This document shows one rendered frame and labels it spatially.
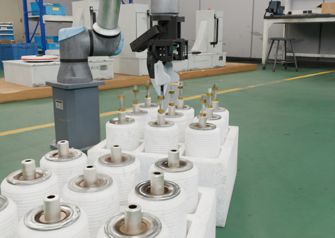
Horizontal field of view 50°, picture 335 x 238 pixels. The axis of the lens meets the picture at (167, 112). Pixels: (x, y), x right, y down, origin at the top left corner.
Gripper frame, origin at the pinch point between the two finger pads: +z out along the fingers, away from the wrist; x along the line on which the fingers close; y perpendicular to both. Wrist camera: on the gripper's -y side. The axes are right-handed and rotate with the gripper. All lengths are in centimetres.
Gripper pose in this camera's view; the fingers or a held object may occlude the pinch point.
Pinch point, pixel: (159, 90)
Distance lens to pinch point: 100.1
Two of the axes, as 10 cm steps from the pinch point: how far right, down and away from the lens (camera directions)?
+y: 7.9, 1.3, -6.0
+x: 6.1, -1.7, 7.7
